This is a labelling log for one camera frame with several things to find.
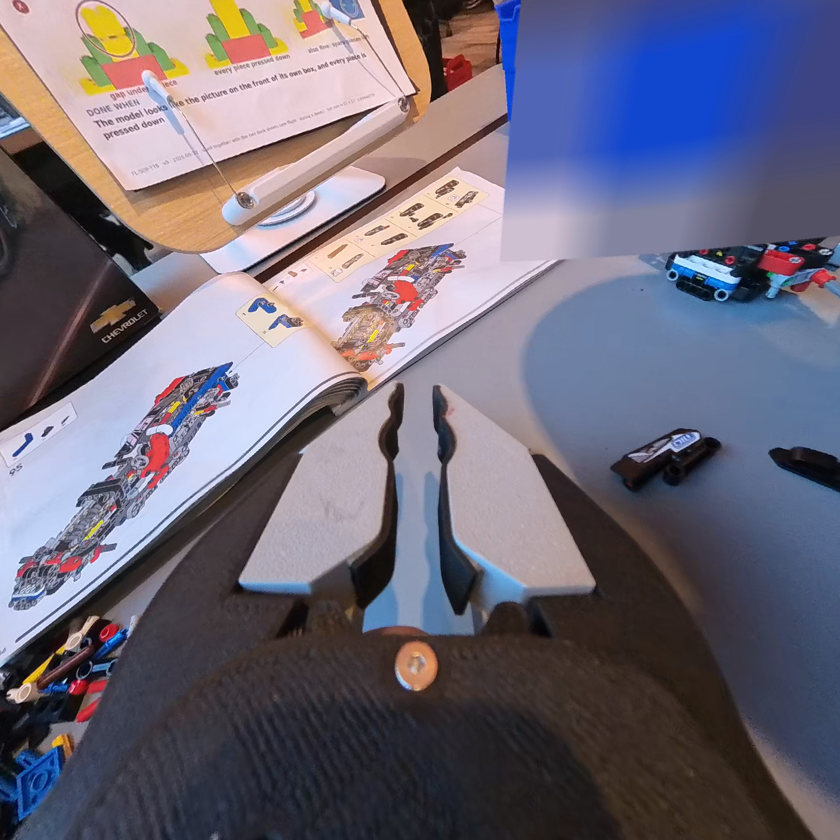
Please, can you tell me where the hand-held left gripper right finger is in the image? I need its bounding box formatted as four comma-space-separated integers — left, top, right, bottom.
432, 385, 597, 616

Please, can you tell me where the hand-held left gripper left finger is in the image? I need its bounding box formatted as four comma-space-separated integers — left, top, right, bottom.
238, 382, 406, 609

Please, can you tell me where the small black toy brick assembly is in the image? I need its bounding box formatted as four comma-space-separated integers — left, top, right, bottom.
610, 428, 723, 492

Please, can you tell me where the black toy brick beam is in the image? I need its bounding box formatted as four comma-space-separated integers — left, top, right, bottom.
768, 446, 840, 493

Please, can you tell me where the grey desk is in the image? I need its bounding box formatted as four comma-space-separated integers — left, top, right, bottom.
0, 66, 840, 840

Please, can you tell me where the toy brick instruction booklet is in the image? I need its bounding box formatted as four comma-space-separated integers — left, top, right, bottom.
0, 167, 559, 664

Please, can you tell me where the instruction sheet on wooden stand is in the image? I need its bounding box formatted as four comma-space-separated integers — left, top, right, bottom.
0, 0, 434, 253

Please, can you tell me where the toy brick car model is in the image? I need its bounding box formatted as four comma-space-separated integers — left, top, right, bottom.
665, 241, 840, 304

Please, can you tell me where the toy car set box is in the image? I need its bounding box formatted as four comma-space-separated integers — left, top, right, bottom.
0, 151, 161, 427

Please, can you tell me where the pile of loose toy bricks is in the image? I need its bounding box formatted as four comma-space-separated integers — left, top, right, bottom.
0, 613, 135, 828

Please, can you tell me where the blue plastic bin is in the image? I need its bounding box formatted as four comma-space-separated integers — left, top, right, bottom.
495, 0, 521, 67

